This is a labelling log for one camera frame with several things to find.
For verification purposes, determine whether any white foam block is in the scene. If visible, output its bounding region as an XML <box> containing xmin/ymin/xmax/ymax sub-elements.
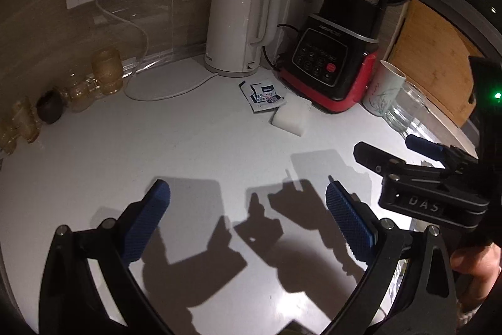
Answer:
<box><xmin>271</xmin><ymin>93</ymin><xmax>312</xmax><ymax>137</ymax></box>

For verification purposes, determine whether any black and red blender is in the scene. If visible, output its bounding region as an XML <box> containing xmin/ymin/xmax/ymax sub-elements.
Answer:
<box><xmin>278</xmin><ymin>0</ymin><xmax>408</xmax><ymax>113</ymax></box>

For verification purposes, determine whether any bamboo cutting board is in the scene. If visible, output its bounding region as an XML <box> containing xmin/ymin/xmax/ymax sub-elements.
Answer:
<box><xmin>390</xmin><ymin>0</ymin><xmax>483</xmax><ymax>127</ymax></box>

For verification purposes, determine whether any amber glass cup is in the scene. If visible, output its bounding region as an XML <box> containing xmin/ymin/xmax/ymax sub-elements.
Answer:
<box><xmin>12</xmin><ymin>97</ymin><xmax>39</xmax><ymax>144</ymax></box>
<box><xmin>92</xmin><ymin>48</ymin><xmax>123</xmax><ymax>95</ymax></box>
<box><xmin>65</xmin><ymin>73</ymin><xmax>98</xmax><ymax>113</ymax></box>
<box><xmin>0</xmin><ymin>119</ymin><xmax>17</xmax><ymax>156</ymax></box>

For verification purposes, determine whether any blue white wipe packet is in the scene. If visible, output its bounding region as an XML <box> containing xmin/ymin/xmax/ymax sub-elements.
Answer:
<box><xmin>239</xmin><ymin>81</ymin><xmax>286</xmax><ymax>113</ymax></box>

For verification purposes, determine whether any clear glass mug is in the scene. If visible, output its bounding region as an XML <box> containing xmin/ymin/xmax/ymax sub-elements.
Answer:
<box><xmin>384</xmin><ymin>81</ymin><xmax>426</xmax><ymax>137</ymax></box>

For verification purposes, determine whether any white kettle power cable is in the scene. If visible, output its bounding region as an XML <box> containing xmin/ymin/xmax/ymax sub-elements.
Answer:
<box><xmin>93</xmin><ymin>1</ymin><xmax>220</xmax><ymax>102</ymax></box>

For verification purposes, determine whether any black blender power cable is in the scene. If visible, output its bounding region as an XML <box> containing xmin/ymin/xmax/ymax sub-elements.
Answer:
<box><xmin>261</xmin><ymin>23</ymin><xmax>301</xmax><ymax>71</ymax></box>

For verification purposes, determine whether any person right hand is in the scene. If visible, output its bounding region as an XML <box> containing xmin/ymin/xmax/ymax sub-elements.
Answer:
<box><xmin>450</xmin><ymin>243</ymin><xmax>501</xmax><ymax>313</ymax></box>

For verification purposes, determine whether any white electric kettle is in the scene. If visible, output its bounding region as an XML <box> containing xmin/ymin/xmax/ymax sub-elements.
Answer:
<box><xmin>204</xmin><ymin>0</ymin><xmax>281</xmax><ymax>77</ymax></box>

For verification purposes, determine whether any white ceramic cup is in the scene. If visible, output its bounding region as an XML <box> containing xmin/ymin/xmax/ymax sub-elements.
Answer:
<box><xmin>362</xmin><ymin>60</ymin><xmax>406</xmax><ymax>116</ymax></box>

